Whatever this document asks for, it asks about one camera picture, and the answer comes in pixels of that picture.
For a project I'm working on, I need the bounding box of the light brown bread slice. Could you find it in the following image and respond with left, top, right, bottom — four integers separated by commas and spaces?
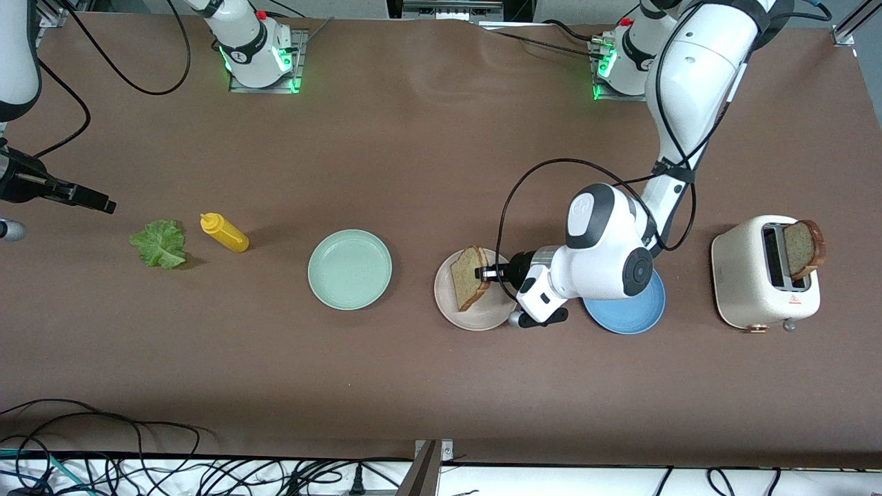
451, 245, 492, 313

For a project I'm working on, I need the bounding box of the green lettuce leaf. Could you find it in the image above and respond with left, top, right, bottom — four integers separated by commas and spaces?
129, 219, 188, 270

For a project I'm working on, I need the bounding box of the yellow mustard squeeze bottle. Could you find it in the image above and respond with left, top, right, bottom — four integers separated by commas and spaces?
200, 212, 251, 254

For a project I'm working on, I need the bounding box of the bread slice with dark crust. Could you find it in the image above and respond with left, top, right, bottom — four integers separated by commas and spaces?
783, 219, 827, 281

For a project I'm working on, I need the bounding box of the beige plate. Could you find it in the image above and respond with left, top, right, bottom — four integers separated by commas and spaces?
433, 247, 520, 332

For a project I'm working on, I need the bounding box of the blue plate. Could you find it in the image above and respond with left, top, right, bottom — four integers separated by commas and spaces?
582, 269, 667, 336

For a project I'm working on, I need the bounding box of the mint green plate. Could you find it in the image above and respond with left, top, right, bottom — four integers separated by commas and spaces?
307, 229, 393, 311

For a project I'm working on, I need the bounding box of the white toaster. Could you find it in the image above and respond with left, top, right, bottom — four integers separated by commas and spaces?
710, 214, 822, 335

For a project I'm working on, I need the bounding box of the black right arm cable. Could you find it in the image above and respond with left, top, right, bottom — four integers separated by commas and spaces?
34, 0, 192, 159

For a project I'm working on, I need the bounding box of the aluminium frame rail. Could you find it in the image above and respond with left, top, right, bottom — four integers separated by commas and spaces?
830, 0, 882, 49
38, 0, 73, 28

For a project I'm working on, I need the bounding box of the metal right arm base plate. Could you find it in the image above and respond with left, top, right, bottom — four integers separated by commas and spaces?
229, 28, 305, 94

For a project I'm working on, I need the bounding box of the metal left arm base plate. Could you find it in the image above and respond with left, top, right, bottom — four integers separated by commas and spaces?
593, 38, 666, 103

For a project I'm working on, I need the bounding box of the black looping floor cable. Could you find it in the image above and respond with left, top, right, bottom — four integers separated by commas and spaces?
0, 398, 202, 496

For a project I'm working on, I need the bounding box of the grey metal edge bracket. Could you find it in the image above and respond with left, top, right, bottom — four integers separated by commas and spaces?
396, 439, 454, 496

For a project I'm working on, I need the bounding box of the black braided base cable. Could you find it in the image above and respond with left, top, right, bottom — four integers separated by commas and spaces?
491, 29, 602, 61

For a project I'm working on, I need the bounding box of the black smooth base cable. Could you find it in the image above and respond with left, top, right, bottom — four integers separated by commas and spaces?
541, 19, 608, 43

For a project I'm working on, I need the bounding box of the teal cable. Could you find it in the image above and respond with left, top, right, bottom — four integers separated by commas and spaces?
0, 448, 80, 496

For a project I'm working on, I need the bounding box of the silver metal bracket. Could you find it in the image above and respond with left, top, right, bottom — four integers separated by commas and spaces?
402, 0, 505, 21

